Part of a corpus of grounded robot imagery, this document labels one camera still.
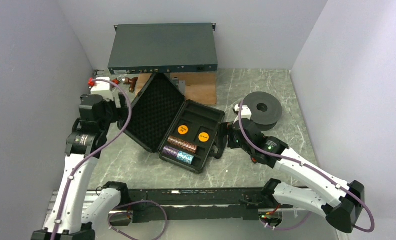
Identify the orange small blind button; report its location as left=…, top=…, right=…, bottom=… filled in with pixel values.
left=198, top=132, right=209, bottom=143

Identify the brown poker chip stack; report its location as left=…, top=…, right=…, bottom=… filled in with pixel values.
left=167, top=136, right=183, bottom=148
left=181, top=141, right=198, bottom=153

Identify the black foam-lined poker case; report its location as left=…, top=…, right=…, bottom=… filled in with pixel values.
left=117, top=73, right=229, bottom=174

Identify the orange big blind button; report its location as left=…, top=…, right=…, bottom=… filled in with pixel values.
left=177, top=124, right=189, bottom=135

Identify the light blue poker chip stack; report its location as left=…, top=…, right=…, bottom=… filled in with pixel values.
left=176, top=151, right=194, bottom=165

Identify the purple poker chip stack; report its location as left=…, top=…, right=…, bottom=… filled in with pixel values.
left=162, top=145, right=179, bottom=158

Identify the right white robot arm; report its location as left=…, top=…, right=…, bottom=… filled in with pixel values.
left=219, top=118, right=365, bottom=234

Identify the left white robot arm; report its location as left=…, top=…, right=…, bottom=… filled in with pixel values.
left=31, top=92, right=131, bottom=240

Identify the black filament spool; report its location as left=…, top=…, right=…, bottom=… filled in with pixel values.
left=242, top=91, right=282, bottom=132

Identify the wooden board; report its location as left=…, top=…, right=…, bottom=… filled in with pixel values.
left=135, top=72, right=217, bottom=105

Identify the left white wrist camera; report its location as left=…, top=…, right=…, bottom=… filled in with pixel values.
left=87, top=77, right=114, bottom=102

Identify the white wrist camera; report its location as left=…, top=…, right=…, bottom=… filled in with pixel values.
left=233, top=104, right=252, bottom=122
left=87, top=77, right=114, bottom=102

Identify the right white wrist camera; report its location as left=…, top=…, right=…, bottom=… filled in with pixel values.
left=233, top=104, right=252, bottom=122

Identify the brown wooden-handled brass tool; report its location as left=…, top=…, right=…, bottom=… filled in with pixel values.
left=122, top=77, right=138, bottom=93

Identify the grey metal bracket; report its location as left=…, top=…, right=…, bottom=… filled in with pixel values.
left=171, top=77, right=186, bottom=95

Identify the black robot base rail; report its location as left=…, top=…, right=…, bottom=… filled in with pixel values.
left=112, top=187, right=280, bottom=223

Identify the grey rack network switch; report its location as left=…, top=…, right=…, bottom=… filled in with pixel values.
left=107, top=22, right=218, bottom=75

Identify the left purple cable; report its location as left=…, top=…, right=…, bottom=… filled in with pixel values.
left=50, top=78, right=169, bottom=240

